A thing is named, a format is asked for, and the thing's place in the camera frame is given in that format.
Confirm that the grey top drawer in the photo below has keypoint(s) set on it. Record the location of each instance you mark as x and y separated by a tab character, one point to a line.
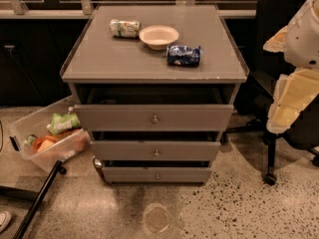
154	117

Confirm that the grey drawer cabinet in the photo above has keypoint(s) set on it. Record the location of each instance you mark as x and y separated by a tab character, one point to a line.
106	70

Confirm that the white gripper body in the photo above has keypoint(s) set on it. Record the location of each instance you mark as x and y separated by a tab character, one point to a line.
303	42

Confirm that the metal window railing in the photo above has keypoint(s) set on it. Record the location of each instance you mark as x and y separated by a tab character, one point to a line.
83	0

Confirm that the grey bottom drawer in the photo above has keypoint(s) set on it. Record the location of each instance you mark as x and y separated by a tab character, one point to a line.
157	174

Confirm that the beige paper bowl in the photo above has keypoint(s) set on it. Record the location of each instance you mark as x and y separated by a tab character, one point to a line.
158	37

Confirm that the grey drawer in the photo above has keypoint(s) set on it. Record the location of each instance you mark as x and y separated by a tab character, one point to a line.
154	117
155	150
157	174

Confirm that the grey middle drawer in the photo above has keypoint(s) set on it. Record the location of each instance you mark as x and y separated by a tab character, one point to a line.
155	150

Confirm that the white shoe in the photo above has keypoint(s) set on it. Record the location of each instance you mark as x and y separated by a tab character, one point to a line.
5	218

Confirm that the black office chair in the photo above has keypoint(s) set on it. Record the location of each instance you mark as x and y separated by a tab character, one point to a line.
256	96

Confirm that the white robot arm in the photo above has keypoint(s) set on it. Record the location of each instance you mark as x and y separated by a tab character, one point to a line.
299	43

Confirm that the blue crushed soda can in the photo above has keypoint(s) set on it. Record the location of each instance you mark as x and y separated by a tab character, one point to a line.
181	55

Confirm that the black metal pole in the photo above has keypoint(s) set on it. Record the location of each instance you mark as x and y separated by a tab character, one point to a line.
58	168

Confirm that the green white crushed can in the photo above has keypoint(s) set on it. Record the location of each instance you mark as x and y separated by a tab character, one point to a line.
125	29

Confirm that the round floor drain cover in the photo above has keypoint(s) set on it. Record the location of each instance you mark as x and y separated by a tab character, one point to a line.
156	218

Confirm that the orange bowl in bin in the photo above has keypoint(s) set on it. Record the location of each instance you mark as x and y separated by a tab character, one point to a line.
43	142

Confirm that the green snack bag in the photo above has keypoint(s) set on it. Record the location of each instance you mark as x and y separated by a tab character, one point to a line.
62	122

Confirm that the clear plastic storage bin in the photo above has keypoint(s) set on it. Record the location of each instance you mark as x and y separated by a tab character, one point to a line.
49	134

